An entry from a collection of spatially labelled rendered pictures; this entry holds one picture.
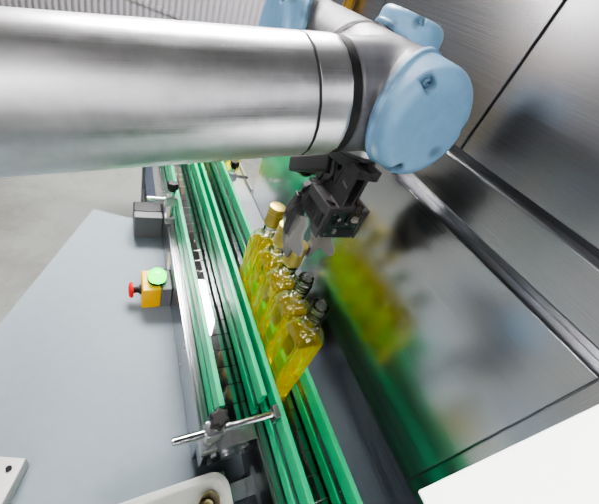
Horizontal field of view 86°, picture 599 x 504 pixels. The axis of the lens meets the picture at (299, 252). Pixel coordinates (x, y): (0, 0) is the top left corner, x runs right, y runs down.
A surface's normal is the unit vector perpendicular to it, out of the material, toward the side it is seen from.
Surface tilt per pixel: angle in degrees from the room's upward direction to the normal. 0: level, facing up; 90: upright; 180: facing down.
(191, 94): 66
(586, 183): 90
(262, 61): 49
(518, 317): 90
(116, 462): 0
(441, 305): 90
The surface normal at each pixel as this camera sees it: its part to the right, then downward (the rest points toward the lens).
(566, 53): -0.87, 0.00
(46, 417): 0.33, -0.72
